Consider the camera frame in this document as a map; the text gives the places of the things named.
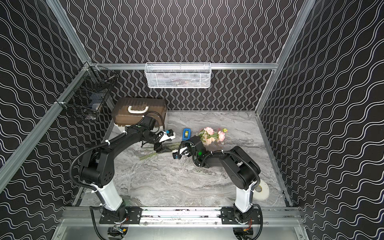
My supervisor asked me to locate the blue tape dispenser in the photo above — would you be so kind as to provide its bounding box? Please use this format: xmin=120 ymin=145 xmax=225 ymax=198
xmin=182 ymin=128 xmax=191 ymax=141

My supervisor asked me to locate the black wire wall basket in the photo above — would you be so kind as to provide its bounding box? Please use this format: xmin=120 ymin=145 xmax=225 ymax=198
xmin=59 ymin=66 xmax=118 ymax=121

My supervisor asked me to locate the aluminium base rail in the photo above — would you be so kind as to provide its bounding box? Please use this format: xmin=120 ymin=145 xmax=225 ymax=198
xmin=52 ymin=207 xmax=309 ymax=240

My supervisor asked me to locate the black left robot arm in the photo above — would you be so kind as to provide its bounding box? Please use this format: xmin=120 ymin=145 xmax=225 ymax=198
xmin=69 ymin=111 xmax=175 ymax=224

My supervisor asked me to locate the white tape roll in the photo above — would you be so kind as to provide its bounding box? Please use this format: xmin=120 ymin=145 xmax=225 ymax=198
xmin=253 ymin=180 xmax=270 ymax=201

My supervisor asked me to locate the pink artificial flower bouquet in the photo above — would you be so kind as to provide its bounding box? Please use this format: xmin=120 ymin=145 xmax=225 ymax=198
xmin=139 ymin=126 xmax=229 ymax=161

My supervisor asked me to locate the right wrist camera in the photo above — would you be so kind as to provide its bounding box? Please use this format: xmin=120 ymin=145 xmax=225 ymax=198
xmin=172 ymin=147 xmax=192 ymax=160

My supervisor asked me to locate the brown lid white storage box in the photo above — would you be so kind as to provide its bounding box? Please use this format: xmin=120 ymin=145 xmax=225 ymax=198
xmin=112 ymin=98 xmax=168 ymax=131

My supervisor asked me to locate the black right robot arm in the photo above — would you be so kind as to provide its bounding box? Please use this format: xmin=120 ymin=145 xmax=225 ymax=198
xmin=172 ymin=137 xmax=261 ymax=224

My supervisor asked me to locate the white mesh wall basket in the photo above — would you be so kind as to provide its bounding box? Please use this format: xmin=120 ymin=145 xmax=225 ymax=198
xmin=145 ymin=62 xmax=212 ymax=89

